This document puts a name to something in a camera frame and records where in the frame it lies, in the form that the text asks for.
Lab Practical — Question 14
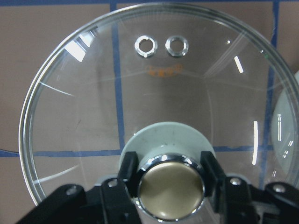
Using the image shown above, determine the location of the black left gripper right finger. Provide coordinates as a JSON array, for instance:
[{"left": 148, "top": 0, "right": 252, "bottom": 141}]
[{"left": 200, "top": 151, "right": 226, "bottom": 205}]

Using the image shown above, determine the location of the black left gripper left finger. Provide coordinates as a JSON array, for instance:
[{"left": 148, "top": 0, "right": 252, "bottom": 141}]
[{"left": 118, "top": 151, "right": 140, "bottom": 198}]

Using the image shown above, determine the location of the glass pot lid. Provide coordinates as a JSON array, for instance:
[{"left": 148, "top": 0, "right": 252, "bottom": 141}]
[{"left": 19, "top": 3, "right": 299, "bottom": 224}]

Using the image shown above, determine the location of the pale green electric pot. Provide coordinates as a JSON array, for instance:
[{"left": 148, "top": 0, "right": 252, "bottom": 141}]
[{"left": 271, "top": 70, "right": 299, "bottom": 182}]

